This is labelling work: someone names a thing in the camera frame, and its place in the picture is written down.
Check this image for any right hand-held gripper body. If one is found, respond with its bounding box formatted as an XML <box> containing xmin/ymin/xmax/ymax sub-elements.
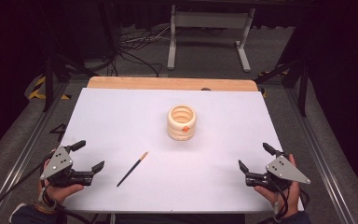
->
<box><xmin>244</xmin><ymin>150</ymin><xmax>311</xmax><ymax>192</ymax></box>

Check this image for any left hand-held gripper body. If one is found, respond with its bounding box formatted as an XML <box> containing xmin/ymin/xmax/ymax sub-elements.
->
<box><xmin>39</xmin><ymin>144</ymin><xmax>94</xmax><ymax>189</ymax></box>

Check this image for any aluminium floor rail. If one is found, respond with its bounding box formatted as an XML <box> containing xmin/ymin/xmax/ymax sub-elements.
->
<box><xmin>282</xmin><ymin>88</ymin><xmax>357</xmax><ymax>224</ymax></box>
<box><xmin>0</xmin><ymin>81</ymin><xmax>71</xmax><ymax>224</ymax></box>

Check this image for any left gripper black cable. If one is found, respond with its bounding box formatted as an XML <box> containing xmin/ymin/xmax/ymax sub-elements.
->
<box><xmin>0</xmin><ymin>157</ymin><xmax>51</xmax><ymax>222</ymax></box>

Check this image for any white metal stand frame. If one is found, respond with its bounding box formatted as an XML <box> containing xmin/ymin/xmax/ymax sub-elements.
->
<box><xmin>166</xmin><ymin>4</ymin><xmax>256</xmax><ymax>74</ymax></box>

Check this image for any white table cover sheet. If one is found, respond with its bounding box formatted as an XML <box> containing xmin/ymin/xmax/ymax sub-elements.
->
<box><xmin>60</xmin><ymin>87</ymin><xmax>305</xmax><ymax>215</ymax></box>

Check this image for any wooden table board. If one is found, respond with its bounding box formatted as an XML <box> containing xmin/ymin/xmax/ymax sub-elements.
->
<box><xmin>87</xmin><ymin>76</ymin><xmax>259</xmax><ymax>92</ymax></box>

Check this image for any cream ribbed pen holder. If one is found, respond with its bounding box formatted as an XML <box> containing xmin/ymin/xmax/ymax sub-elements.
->
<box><xmin>166</xmin><ymin>104</ymin><xmax>198</xmax><ymax>142</ymax></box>

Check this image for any yellow black floor tape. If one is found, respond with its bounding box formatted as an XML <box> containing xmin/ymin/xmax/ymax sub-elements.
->
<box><xmin>27</xmin><ymin>76</ymin><xmax>73</xmax><ymax>101</ymax></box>

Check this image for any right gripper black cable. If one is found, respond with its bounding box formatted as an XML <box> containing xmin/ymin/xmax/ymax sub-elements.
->
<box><xmin>272</xmin><ymin>181</ymin><xmax>310</xmax><ymax>219</ymax></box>

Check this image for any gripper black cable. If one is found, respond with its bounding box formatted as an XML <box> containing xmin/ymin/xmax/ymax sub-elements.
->
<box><xmin>272</xmin><ymin>181</ymin><xmax>310</xmax><ymax>219</ymax></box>
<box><xmin>0</xmin><ymin>157</ymin><xmax>51</xmax><ymax>222</ymax></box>

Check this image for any person's right hand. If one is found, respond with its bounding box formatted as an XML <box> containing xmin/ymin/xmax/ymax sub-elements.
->
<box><xmin>254</xmin><ymin>154</ymin><xmax>301</xmax><ymax>216</ymax></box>

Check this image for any person's left hand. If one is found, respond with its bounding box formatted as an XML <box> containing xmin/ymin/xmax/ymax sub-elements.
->
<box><xmin>37</xmin><ymin>159</ymin><xmax>85</xmax><ymax>205</ymax></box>

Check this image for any bundle of floor cables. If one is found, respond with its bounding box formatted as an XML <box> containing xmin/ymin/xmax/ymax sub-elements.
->
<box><xmin>114</xmin><ymin>23</ymin><xmax>172</xmax><ymax>77</ymax></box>

